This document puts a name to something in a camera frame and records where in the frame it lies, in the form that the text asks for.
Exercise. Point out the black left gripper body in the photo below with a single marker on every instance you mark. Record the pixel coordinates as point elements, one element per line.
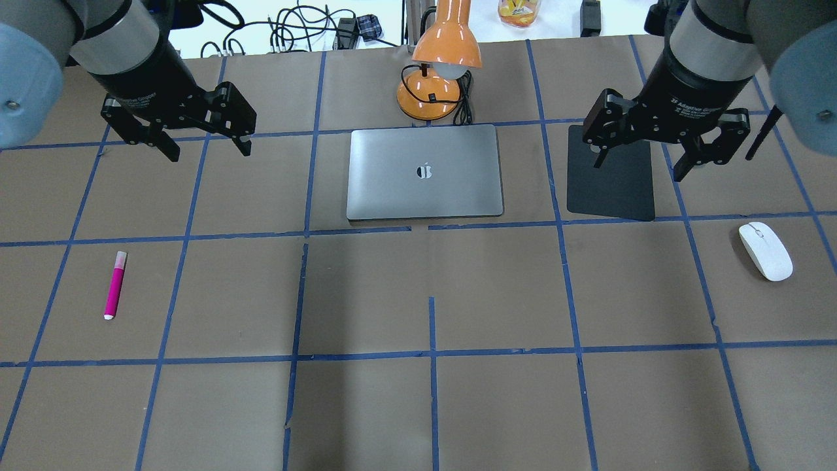
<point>145,73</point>

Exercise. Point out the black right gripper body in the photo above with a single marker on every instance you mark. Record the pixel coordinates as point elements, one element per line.
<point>694,84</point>

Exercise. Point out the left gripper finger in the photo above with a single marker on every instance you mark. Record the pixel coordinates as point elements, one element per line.
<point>153,135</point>
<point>241,139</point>

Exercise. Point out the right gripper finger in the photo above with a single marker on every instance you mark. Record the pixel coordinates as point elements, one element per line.
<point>601,154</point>
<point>697,152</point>

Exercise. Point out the black mousepad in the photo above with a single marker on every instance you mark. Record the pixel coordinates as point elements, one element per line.
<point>621,187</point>

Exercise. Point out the white computer mouse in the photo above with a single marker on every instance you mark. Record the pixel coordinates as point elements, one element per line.
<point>766,250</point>

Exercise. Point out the pink marker pen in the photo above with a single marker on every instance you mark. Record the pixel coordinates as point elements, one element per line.
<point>115,286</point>

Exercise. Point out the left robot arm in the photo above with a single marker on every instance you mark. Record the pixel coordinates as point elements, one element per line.
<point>124,46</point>

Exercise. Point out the grey closed laptop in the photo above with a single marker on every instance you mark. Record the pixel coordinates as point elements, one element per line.
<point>432,172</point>

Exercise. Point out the black power adapter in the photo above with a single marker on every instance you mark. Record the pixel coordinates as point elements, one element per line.
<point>347,34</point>

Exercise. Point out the orange drink bottle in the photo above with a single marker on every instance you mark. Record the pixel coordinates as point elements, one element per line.
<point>518,13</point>

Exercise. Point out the orange desk lamp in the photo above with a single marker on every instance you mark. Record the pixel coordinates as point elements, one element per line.
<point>430,86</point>

